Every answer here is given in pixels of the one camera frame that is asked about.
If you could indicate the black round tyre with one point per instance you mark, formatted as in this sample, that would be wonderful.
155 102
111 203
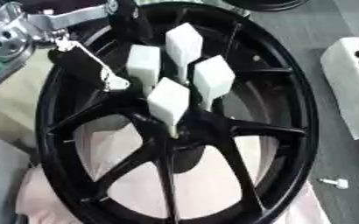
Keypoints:
269 5

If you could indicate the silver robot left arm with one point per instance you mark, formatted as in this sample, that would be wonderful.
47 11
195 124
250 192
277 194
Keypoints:
6 38

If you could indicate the black spoked wheel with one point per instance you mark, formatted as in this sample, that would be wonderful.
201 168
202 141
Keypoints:
269 96

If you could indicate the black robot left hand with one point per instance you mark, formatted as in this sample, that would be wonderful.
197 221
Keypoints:
80 62

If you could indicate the white foam block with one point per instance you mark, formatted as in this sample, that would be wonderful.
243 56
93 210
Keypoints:
346 87

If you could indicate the pale pink sheet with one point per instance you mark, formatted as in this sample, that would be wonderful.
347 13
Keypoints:
213 186

